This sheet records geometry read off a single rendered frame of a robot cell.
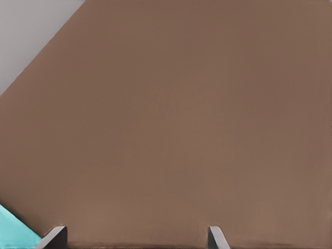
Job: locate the pale blue-green tray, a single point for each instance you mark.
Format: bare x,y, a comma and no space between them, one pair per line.
13,230

